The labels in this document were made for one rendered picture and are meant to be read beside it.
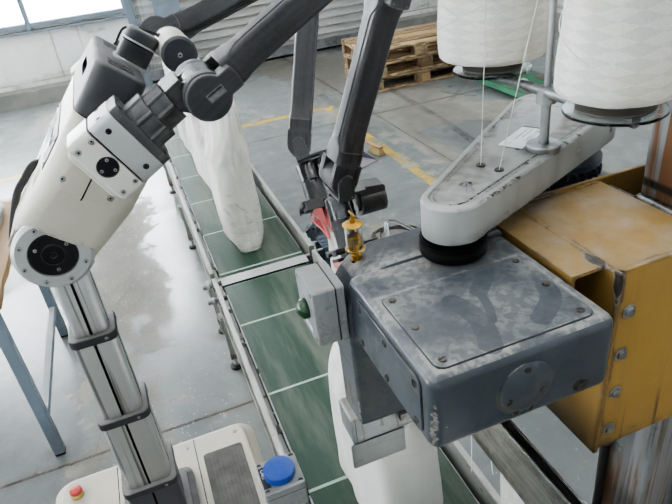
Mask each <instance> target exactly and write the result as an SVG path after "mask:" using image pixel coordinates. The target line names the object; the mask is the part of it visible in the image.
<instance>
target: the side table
mask: <svg viewBox="0 0 672 504"><path fill-rule="evenodd" d="M1 203H3V207H4V208H5V211H4V214H3V219H2V224H1V227H0V309H2V305H3V300H4V286H5V284H6V281H7V278H8V276H9V271H10V266H11V258H10V247H11V246H10V247H8V244H9V221H10V209H11V200H7V201H3V202H1ZM38 287H39V289H40V291H41V294H42V296H43V298H44V301H45V303H46V305H47V307H48V310H49V311H48V324H47V336H46V349H45V362H44V374H43V387H42V397H41V395H40V393H39V391H38V389H37V387H36V385H35V383H34V380H33V378H32V376H31V374H30V372H29V370H28V368H27V366H26V364H25V362H24V360H23V358H22V356H21V354H20V352H19V350H18V348H17V346H16V344H15V341H14V339H13V337H12V335H11V333H10V331H9V329H8V327H7V325H6V323H5V321H4V319H3V317H2V315H1V313H0V348H1V350H2V352H3V354H4V356H5V358H6V360H7V362H8V364H9V366H10V367H11V369H12V371H13V373H14V375H15V377H16V379H17V381H18V383H19V385H20V387H21V389H22V391H23V393H24V395H25V397H26V399H27V401H28V403H29V405H30V407H31V409H32V411H33V413H34V415H35V417H36V419H37V421H38V423H39V425H40V427H41V429H42V431H43V433H44V435H45V437H46V439H47V441H48V443H49V445H50V447H51V449H52V451H53V453H54V454H55V456H56V457H58V456H61V455H64V454H66V447H65V444H64V442H63V440H62V438H61V436H60V434H59V432H58V430H57V428H56V426H55V424H54V421H53V419H52V417H51V415H50V413H51V396H52V378H53V361H54V344H55V327H56V328H57V330H58V333H59V335H60V337H61V338H63V337H67V336H68V329H67V326H66V324H65V322H64V319H63V317H62V315H61V312H60V310H59V308H58V305H57V303H56V301H55V298H54V296H53V293H52V291H51V289H50V287H43V286H39V285H38Z"/></svg>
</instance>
